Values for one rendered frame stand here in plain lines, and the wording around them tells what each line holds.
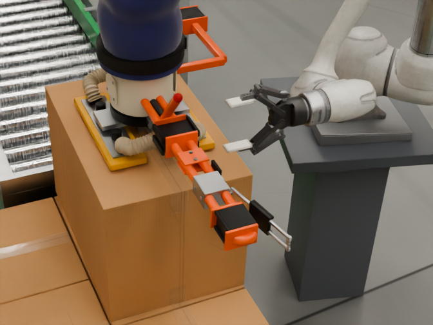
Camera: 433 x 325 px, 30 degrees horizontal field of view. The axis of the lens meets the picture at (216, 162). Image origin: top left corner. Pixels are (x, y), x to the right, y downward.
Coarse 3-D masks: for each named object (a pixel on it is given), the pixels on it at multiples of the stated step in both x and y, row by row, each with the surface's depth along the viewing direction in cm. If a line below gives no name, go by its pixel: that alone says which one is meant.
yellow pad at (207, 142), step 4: (192, 112) 225; (192, 116) 223; (192, 120) 221; (196, 120) 222; (204, 136) 215; (208, 136) 216; (204, 140) 214; (208, 140) 215; (212, 140) 215; (200, 144) 213; (204, 144) 213; (208, 144) 214; (212, 144) 214; (204, 148) 214; (208, 148) 214
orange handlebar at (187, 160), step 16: (208, 48) 233; (192, 64) 222; (208, 64) 224; (224, 64) 226; (160, 96) 208; (176, 144) 192; (192, 144) 192; (192, 160) 186; (208, 160) 187; (192, 176) 183; (224, 192) 178; (240, 240) 167
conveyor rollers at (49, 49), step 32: (0, 0) 369; (32, 0) 374; (0, 32) 348; (32, 32) 346; (64, 32) 350; (0, 64) 326; (32, 64) 324; (64, 64) 328; (96, 64) 326; (0, 96) 305; (32, 96) 309; (0, 128) 290; (32, 128) 289; (32, 160) 274
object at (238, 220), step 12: (228, 204) 173; (240, 204) 173; (216, 216) 170; (228, 216) 170; (240, 216) 170; (216, 228) 173; (228, 228) 167; (240, 228) 167; (252, 228) 168; (228, 240) 167
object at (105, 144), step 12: (84, 96) 229; (108, 96) 230; (84, 108) 224; (96, 108) 221; (84, 120) 221; (96, 120) 219; (96, 132) 215; (108, 132) 215; (120, 132) 211; (108, 144) 210; (108, 156) 207; (120, 156) 207; (132, 156) 208; (144, 156) 208; (120, 168) 206
